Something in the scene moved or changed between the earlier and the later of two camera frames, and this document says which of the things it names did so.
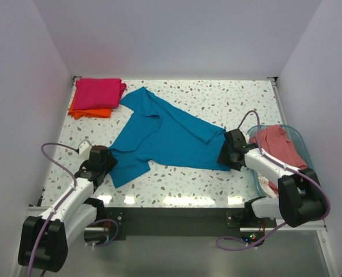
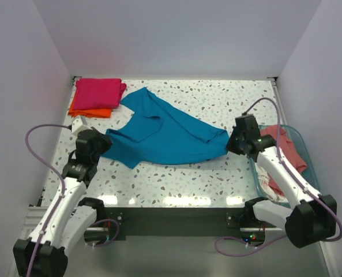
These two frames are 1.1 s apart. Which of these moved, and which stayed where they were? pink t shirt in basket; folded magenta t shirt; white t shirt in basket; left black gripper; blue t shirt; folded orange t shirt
Moved: left black gripper; blue t shirt
Stayed: pink t shirt in basket; folded magenta t shirt; white t shirt in basket; folded orange t shirt
